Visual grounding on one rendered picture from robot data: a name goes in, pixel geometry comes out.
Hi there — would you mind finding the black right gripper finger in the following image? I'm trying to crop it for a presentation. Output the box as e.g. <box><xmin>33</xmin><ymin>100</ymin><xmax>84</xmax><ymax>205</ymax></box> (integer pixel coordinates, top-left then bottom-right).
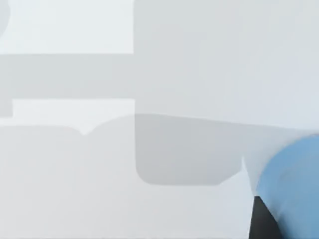
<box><xmin>249</xmin><ymin>196</ymin><xmax>284</xmax><ymax>239</ymax></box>

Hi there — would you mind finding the light blue round object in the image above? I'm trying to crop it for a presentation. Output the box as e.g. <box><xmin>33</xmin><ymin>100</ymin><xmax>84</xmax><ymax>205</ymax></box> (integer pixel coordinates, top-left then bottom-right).
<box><xmin>256</xmin><ymin>133</ymin><xmax>319</xmax><ymax>239</ymax></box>

